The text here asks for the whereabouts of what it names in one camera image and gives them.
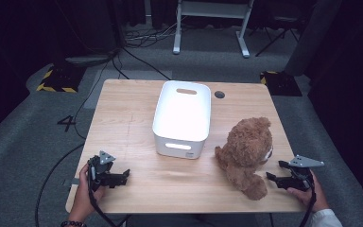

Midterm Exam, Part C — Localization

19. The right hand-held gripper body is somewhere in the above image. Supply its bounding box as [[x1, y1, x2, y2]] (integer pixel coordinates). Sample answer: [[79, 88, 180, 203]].
[[283, 154, 325, 193]]

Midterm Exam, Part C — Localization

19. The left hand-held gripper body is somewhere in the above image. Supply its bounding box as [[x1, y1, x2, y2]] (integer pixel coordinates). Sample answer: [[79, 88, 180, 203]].
[[87, 150, 122, 192]]

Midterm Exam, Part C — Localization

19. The brown teddy bear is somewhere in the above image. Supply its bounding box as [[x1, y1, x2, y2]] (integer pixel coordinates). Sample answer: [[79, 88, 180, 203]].
[[214, 116, 274, 201]]

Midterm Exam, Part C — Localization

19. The white plastic storage basket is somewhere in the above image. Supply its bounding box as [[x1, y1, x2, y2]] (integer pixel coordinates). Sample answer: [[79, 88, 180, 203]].
[[151, 79, 212, 160]]

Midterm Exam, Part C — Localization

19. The person's right hand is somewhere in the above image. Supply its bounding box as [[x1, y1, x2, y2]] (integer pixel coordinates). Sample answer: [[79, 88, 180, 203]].
[[285, 170, 331, 214]]

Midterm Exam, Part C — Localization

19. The person's left hand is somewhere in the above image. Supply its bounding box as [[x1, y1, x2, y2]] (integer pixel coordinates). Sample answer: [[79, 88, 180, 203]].
[[69, 163, 107, 222]]

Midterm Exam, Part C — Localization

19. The grey tape piece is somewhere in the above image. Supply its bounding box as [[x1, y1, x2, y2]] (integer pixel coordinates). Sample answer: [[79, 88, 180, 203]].
[[63, 177, 81, 187]]

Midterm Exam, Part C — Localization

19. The person's dark lap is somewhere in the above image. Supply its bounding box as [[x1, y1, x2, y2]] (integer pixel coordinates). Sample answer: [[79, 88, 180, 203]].
[[125, 213, 261, 227]]

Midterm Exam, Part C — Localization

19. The black tripod stand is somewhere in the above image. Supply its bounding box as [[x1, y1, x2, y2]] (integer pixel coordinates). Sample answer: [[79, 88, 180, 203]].
[[254, 14, 301, 59]]

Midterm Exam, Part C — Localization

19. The grey curtain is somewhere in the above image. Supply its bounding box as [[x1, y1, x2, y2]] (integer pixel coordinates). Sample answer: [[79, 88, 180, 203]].
[[284, 0, 344, 78]]

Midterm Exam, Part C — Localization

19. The right hand-held gripper cable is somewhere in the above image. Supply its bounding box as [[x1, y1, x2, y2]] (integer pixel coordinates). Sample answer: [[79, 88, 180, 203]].
[[298, 174, 318, 227]]

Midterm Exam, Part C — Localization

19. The hand-held gripper cable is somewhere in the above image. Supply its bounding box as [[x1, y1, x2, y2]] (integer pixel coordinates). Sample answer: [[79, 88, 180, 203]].
[[87, 164, 130, 227], [298, 174, 318, 227]]

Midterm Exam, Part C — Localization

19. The left hand-held gripper cable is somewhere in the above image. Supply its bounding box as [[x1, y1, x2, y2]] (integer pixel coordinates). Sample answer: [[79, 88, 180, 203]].
[[87, 164, 130, 227]]

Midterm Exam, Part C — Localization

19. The thick black floor cable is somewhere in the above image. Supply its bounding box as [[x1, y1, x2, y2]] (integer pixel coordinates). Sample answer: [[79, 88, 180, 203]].
[[33, 143, 87, 227]]

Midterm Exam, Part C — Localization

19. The dark bead bracelet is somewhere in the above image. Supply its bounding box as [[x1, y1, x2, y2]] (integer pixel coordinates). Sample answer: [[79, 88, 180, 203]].
[[60, 220, 88, 227]]

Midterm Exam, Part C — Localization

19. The thin black floor cable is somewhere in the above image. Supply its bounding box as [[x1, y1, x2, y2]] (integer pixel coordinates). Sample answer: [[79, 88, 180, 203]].
[[73, 58, 112, 140]]

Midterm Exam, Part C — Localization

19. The black yellow striped base plate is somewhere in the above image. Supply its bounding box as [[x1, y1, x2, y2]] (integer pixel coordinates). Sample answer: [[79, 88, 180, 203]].
[[259, 70, 303, 97], [36, 63, 87, 95]]

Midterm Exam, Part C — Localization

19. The bundle of floor cables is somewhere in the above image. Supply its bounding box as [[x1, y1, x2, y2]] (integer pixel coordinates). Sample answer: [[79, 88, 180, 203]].
[[123, 18, 179, 49]]

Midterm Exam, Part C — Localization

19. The white metal desk frame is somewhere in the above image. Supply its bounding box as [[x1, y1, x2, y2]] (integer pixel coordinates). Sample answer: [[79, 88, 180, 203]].
[[172, 0, 255, 59]]

